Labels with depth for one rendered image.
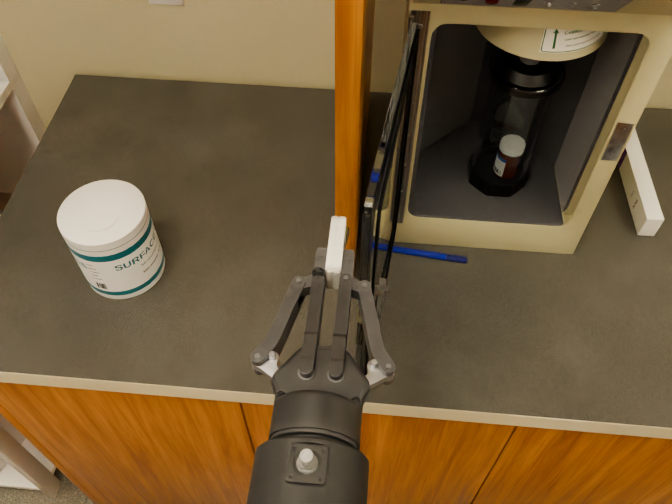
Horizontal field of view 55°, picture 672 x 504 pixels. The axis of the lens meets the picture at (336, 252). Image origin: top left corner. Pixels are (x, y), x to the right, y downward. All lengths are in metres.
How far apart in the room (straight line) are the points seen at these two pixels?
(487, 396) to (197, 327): 0.46
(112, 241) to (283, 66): 0.61
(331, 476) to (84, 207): 0.67
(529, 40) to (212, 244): 0.60
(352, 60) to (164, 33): 0.75
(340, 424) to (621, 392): 0.61
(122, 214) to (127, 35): 0.56
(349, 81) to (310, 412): 0.40
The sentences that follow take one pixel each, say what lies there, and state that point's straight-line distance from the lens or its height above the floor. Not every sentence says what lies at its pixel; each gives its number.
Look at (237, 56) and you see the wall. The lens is 1.43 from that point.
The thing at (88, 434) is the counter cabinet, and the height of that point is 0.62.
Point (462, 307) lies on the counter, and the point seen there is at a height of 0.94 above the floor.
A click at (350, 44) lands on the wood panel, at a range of 0.73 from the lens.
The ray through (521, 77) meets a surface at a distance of 0.96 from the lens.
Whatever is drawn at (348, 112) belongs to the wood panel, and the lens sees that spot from 0.79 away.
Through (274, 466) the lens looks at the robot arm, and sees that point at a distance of 0.50.
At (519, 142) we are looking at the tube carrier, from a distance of 1.03.
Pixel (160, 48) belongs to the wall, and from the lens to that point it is 1.47.
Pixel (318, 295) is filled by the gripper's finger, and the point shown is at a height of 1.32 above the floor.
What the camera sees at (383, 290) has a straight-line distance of 0.73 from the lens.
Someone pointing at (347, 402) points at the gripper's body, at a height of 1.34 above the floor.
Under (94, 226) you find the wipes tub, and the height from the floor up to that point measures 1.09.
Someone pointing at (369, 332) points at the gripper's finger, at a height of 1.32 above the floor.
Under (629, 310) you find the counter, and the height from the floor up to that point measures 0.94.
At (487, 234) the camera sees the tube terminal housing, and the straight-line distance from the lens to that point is 1.10.
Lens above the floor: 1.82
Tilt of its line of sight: 53 degrees down
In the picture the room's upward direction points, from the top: straight up
